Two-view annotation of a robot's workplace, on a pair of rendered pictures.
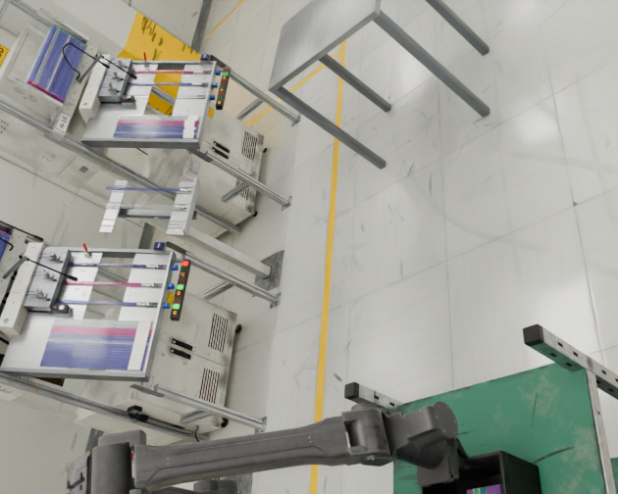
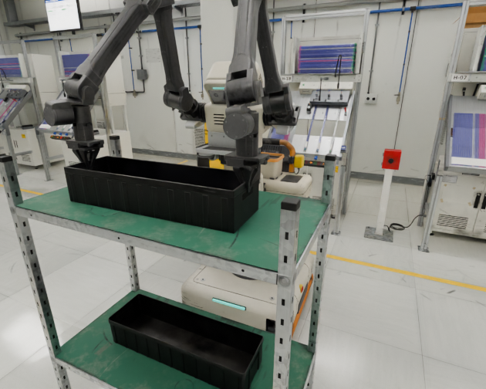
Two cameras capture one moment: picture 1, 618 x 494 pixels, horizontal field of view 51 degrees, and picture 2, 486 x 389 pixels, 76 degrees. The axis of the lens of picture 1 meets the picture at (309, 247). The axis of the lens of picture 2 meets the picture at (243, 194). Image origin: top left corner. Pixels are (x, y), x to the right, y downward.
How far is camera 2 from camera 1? 94 cm
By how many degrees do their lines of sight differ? 59
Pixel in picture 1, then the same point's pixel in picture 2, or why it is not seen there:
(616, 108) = not seen: outside the picture
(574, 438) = (234, 250)
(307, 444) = (237, 52)
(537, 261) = not seen: outside the picture
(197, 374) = (461, 213)
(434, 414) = (235, 113)
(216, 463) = (239, 15)
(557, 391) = (273, 255)
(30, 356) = (460, 107)
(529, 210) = not seen: outside the picture
